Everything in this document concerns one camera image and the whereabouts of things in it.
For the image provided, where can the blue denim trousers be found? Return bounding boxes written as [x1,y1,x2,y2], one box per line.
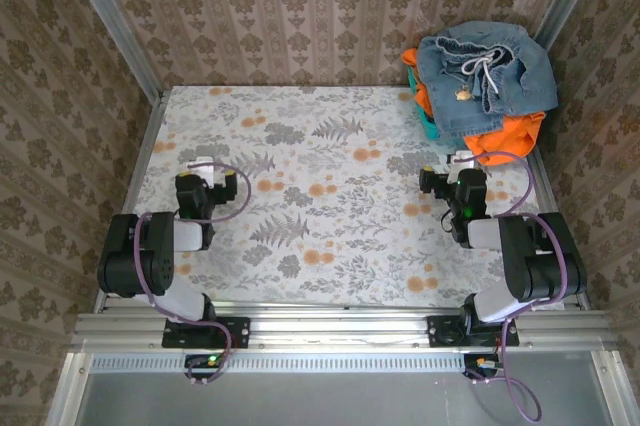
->
[417,20,560,140]

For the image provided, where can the orange trousers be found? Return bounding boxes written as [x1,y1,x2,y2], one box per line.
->
[402,48,546,167]

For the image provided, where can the teal plastic basket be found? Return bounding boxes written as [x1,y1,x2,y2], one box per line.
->
[405,68,441,142]

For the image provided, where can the small black connector box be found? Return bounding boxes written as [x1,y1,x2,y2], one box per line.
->
[184,353,226,380]

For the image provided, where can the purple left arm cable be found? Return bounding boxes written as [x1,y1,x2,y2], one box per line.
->
[130,160,253,387]

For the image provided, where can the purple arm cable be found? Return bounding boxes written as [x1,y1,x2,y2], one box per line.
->
[130,160,253,387]
[462,150,570,422]

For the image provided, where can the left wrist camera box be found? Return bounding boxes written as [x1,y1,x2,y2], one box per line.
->
[187,156,217,188]

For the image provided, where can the aluminium table side rail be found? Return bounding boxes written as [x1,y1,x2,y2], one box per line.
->
[524,150,591,310]
[94,90,169,312]

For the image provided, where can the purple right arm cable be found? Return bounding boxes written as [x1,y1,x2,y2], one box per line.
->
[462,150,570,422]

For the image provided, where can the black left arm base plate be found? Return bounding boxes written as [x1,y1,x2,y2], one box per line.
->
[162,316,251,350]

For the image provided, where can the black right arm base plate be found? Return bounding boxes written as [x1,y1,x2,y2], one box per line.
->
[427,314,520,348]

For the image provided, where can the aluminium mounting rail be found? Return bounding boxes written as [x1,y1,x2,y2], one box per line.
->
[69,308,621,352]

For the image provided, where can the slotted grey cable duct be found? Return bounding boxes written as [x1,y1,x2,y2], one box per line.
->
[89,353,469,375]

